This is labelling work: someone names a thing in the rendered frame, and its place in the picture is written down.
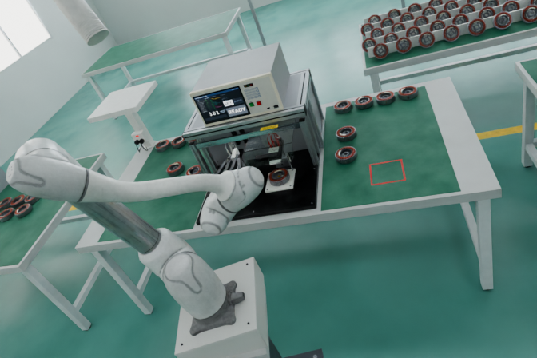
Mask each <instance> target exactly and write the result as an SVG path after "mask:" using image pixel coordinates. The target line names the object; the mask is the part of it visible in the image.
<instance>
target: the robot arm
mask: <svg viewBox="0 0 537 358"><path fill-rule="evenodd" d="M239 154H240V153H239V151H238V149H237V148H235V149H234V150H233V154H232V155H231V156H230V157H229V158H228V160H227V161H224V162H223V164H222V165H221V167H220V168H219V169H218V171H217V173H215V174H195V175H188V176H182V177H171V178H165V179H159V180H152V181H139V182H127V181H119V180H115V179H113V178H110V177H107V176H105V175H102V174H100V173H97V172H94V171H93V170H91V169H87V168H84V167H82V166H81V165H80V164H79V163H78V162H77V161H76V160H75V159H74V158H73V157H72V156H71V155H70V154H68V153H67V152H66V151H65V150H64V149H63V148H62V147H60V145H58V144H57V143H56V142H55V141H52V140H50V139H47V138H35V139H31V140H29V141H27V142H26V143H25V144H24V145H22V146H21V147H20V148H19V149H18V151H17V152H16V155H15V159H14V160H13V161H12V162H11V163H10V164H9V166H8V169H7V172H6V180H7V182H8V183H9V185H10V186H11V187H12V188H14V189H16V190H17V191H19V192H21V193H24V194H26V195H29V196H32V197H40V198H44V199H49V200H53V201H67V202H68V203H70V204H71V205H72V206H73V207H75V208H76V209H78V210H80V211H81V212H82V213H84V214H85V215H86V216H88V217H90V218H91V219H92V220H94V221H96V222H97V223H98V224H99V225H101V226H102V227H104V228H105V229H107V230H109V231H110V232H111V233H112V234H114V235H115V236H117V237H118V238H120V239H121V240H123V241H124V242H125V243H126V244H128V245H130V246H131V247H133V248H134V249H136V250H137V251H138V256H139V260H140V261H141V263H142V264H144V265H145V266H146V267H148V268H149V269H150V270H151V271H152V272H153V273H155V274H156V275H157V276H159V277H160V278H161V279H162V281H163V282H164V283H165V287H166V288H167V290H168V291H169V293H170V295H171V296H172V297H173V298H174V300H175V301H176V302H177V303H178V304H179V305H180V306H181V307H182V308H183V309H184V310H185V311H186V312H188V313H189V314H190V315H191V316H192V317H193V322H192V325H191V328H190V330H189V332H190V334H191V335H192V336H196V335H197V334H199V333H201V332H205V331H208V330H211V329H214V328H219V327H221V326H225V325H233V324H235V322H236V317H235V304H238V303H240V302H242V301H243V300H244V299H245V294H244V293H243V292H236V288H237V283H236V281H234V280H231V281H230V282H229V283H227V284H222V283H221V280H220V279H219V278H218V276H217V274H216V273H215V272H214V271H213V270H212V269H211V268H210V267H209V265H208V264H207V263H206V262H205V261H204V260H203V259H202V258H201V257H199V256H198V255H197V254H196V252H195V251H194V250H193V248H192V247H191V246H190V245H189V244H188V243H187V242H186V241H185V240H184V239H182V238H181V237H179V236H178V235H177V234H175V233H173V232H171V231H170V230H168V229H166V228H159V229H155V228H154V227H153V226H152V225H150V224H149V223H147V222H146V221H144V220H143V219H142V218H141V217H139V216H138V215H137V214H136V213H134V212H133V211H132V210H131V209H129V208H128V207H126V206H125V205H123V204H122V202H138V201H148V200H153V199H158V198H163V197H171V196H175V195H179V194H184V193H192V192H198V191H208V192H210V194H209V196H208V197H207V199H206V201H205V203H204V205H203V208H202V210H201V219H200V223H201V228H202V229H203V230H204V231H205V232H206V233H208V234H211V235H219V234H221V233H222V232H223V231H224V230H225V228H226V227H227V226H228V223H229V222H230V221H231V220H232V219H233V217H234V216H235V215H236V213H237V212H238V211H239V210H241V209H243V208H244V207H246V206H247V205H249V204H250V203H251V202H252V201H253V200H254V199H255V198H256V197H257V196H258V195H259V194H260V192H261V190H262V189H263V187H264V177H263V175H262V173H261V171H260V170H259V169H257V168H255V167H253V166H246V167H242V161H241V159H240V156H239ZM237 166H238V169H237Z"/></svg>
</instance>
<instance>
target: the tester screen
mask: <svg viewBox="0 0 537 358"><path fill-rule="evenodd" d="M239 97H242V96H241V93H240V90H239V89H238V87H237V88H234V89H228V90H225V91H221V92H218V93H212V94H209V95H205V96H202V97H196V98H194V99H195V101H196V103H197V105H198V107H199V109H200V111H201V114H202V116H203V118H204V119H206V118H210V116H209V113H210V112H213V111H217V110H219V112H220V114H218V115H215V116H211V117H216V116H220V115H224V114H226V115H227V117H223V118H218V119H215V120H211V121H206V120H205V122H206V123H208V122H212V121H218V120H222V119H226V118H230V116H229V115H228V113H227V110H226V109H228V108H231V107H235V106H239V105H245V102H242V103H239V104H236V105H229V106H225V105H224V103H223V101H228V100H232V99H236V98H239ZM242 100H243V98H242ZM243 101H244V100H243ZM247 113H249V112H247ZM247 113H243V114H247ZM243 114H239V115H236V116H240V115H243ZM236 116H231V117H236Z"/></svg>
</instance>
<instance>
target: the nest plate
mask: <svg viewBox="0 0 537 358"><path fill-rule="evenodd" d="M288 172H289V174H290V178H289V180H288V182H286V183H285V184H283V185H279V186H273V185H271V184H270V182H269V177H268V180H267V185H266V188H265V192H266V193H271V192H276V191H281V190H286V189H293V185H294V179H295V172H296V169H288Z"/></svg>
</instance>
